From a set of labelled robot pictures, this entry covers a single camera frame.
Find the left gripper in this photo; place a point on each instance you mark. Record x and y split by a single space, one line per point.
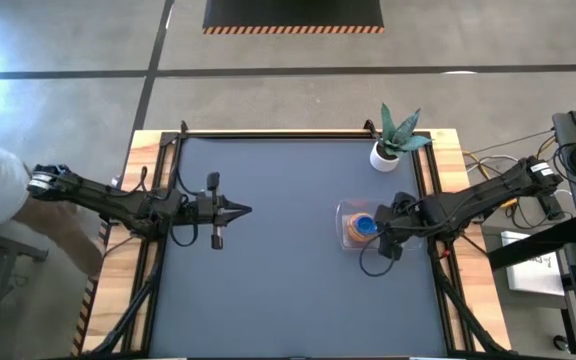
210 210

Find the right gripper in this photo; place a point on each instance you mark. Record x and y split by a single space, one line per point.
400 222

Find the blue measuring cup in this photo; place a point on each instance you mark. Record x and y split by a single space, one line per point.
366 225

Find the orange measuring cup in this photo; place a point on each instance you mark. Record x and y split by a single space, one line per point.
352 227

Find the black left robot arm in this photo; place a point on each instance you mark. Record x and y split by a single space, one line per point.
108 199

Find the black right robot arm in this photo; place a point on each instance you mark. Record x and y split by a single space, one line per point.
478 196

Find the clear plastic basket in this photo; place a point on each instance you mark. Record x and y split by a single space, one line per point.
343 207

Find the dark grey table mat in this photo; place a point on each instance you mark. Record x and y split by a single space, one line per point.
268 165

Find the green plant in white pot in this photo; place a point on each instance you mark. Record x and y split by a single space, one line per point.
388 150

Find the black diagonal beam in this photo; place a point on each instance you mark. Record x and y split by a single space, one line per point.
533 245

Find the white paper box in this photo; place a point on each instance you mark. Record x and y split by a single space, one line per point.
533 280

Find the black power adapter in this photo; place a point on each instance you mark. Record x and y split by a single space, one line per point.
553 207

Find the hazard striped strip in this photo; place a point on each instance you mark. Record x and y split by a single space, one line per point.
85 320

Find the black floor mat striped edge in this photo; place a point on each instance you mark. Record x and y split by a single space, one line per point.
293 12

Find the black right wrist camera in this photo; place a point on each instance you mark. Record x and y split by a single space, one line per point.
404 201

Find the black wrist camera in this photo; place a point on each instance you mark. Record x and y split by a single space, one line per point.
213 181
404 201

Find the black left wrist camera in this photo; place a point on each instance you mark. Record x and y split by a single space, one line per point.
213 181

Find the black aluminium table frame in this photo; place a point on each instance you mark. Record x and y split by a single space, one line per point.
268 135

